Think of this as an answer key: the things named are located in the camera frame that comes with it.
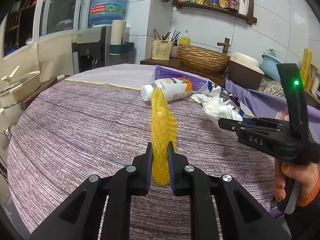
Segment wooden rack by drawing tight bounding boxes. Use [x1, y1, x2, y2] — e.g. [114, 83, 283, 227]
[4, 0, 36, 51]

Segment bunch of chopsticks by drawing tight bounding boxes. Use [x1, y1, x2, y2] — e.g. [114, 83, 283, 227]
[153, 28, 181, 41]

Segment blue printed snack wrapper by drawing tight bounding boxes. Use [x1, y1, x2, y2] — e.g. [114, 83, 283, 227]
[207, 81, 248, 117]

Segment small patterned bottle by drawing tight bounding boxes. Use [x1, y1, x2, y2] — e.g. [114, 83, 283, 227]
[171, 40, 180, 59]

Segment brown and white rice cooker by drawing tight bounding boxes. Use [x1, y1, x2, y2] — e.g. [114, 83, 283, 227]
[228, 52, 265, 91]

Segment purple floral cloth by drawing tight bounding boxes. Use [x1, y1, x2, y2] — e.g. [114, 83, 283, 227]
[225, 79, 320, 219]

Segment bronze faucet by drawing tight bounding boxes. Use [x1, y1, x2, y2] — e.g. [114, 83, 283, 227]
[216, 38, 231, 55]

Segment beige cloth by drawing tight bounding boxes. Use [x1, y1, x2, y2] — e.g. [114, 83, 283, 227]
[0, 33, 76, 86]

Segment sliding window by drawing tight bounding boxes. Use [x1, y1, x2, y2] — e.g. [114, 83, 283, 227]
[2, 0, 96, 58]

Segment woven basket sink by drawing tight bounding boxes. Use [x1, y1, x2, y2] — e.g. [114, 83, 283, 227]
[178, 43, 231, 74]

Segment purple striped tablecloth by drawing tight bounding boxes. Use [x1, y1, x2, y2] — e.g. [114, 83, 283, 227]
[7, 64, 285, 240]

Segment dark blue holder tray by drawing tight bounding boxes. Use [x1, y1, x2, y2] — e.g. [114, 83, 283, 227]
[109, 42, 136, 56]

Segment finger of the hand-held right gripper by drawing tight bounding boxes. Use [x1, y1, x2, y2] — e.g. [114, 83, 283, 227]
[244, 117, 291, 129]
[218, 118, 275, 133]

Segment water dispenser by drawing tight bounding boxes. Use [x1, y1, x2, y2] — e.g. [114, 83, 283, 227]
[72, 25, 131, 74]

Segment white paper roll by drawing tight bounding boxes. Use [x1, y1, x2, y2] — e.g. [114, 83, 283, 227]
[111, 19, 126, 47]

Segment white bottle with orange label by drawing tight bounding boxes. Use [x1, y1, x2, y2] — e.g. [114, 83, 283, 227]
[141, 77, 194, 102]

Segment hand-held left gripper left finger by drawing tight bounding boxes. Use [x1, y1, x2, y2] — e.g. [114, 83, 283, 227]
[30, 142, 153, 240]

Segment dark wooden counter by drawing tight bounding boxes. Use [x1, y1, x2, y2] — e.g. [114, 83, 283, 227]
[140, 58, 229, 81]

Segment person's right hand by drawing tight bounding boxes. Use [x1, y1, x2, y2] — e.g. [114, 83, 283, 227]
[273, 160, 320, 202]

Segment brown patterned cloth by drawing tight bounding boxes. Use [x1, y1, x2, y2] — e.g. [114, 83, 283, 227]
[257, 76, 286, 98]

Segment yellow wrap roll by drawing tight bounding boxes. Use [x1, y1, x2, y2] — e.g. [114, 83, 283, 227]
[301, 48, 313, 88]

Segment wooden framed mirror shelf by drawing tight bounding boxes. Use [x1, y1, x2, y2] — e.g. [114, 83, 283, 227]
[172, 0, 258, 26]

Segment beige chopstick holder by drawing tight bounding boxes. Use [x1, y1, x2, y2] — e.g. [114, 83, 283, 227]
[152, 39, 174, 60]

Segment white tissue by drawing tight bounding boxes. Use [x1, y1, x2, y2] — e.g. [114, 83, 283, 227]
[194, 88, 243, 125]

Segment grey cloth in basin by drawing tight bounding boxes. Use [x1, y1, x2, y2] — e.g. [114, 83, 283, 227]
[265, 47, 284, 61]

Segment yellow soap dispenser bottle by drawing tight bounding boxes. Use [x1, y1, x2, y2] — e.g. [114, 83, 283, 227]
[179, 30, 191, 46]

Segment person's right forearm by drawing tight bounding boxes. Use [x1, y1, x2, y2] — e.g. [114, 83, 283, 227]
[290, 166, 320, 240]

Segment cream pot with lid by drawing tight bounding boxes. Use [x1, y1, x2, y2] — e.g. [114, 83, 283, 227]
[0, 65, 42, 133]

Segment light blue basin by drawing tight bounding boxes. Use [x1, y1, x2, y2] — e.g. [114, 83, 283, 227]
[261, 53, 285, 83]

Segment dark soy sauce bottle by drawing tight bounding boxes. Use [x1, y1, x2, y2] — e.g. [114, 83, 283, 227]
[227, 0, 239, 13]

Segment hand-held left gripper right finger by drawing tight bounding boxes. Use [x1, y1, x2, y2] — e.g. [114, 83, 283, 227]
[167, 141, 292, 240]

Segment yellow foam fruit net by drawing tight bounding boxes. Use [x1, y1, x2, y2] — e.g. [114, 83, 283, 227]
[150, 88, 179, 186]

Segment blue water jug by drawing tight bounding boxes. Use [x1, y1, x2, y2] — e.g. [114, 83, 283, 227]
[89, 0, 129, 26]

